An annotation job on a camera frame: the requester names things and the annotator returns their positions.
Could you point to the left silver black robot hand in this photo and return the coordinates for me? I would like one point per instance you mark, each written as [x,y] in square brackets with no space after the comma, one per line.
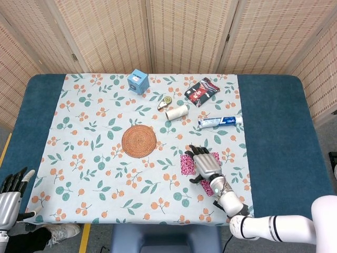
[9,205]

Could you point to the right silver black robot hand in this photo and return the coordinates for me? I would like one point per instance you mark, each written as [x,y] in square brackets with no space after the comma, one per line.
[208,166]

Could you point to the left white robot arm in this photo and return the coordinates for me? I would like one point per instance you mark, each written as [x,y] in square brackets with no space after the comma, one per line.
[3,235]

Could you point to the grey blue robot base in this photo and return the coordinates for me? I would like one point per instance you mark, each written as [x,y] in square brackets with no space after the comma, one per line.
[126,237]

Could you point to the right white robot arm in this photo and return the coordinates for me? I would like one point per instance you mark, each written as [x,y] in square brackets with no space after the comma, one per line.
[231,200]

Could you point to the black and red packet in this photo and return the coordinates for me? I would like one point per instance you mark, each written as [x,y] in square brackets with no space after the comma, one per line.
[201,92]

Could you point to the black trouser leg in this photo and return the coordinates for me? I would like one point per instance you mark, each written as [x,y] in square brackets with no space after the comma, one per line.
[31,241]

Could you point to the white blue toothpaste tube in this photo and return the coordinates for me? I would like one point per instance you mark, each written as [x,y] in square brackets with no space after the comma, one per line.
[218,121]

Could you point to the yellow floor tape strip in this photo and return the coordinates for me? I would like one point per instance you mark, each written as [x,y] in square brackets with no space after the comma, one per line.
[84,237]
[6,147]

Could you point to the white sneaker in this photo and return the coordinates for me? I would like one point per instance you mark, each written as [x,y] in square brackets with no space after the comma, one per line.
[63,230]

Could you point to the cardboard paper tube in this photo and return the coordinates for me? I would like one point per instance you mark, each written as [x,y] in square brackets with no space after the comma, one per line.
[177,112]

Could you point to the round woven rattan coaster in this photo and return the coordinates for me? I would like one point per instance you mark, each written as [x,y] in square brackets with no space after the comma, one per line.
[139,141]

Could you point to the correction tape dispenser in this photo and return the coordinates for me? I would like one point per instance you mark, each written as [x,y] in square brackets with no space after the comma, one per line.
[166,101]

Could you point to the blue cube cardboard box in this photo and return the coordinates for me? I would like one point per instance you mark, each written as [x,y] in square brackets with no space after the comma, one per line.
[138,81]

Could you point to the floral leaf print tablecloth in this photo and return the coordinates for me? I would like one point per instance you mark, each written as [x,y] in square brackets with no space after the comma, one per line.
[79,118]

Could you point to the black white floor device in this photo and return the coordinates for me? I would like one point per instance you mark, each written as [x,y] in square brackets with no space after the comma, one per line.
[333,158]

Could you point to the woven bamboo folding screen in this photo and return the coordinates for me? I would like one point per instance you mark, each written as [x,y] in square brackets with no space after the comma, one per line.
[118,34]

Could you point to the brass screen hinge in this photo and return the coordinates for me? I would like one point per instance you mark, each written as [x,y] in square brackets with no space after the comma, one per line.
[74,57]

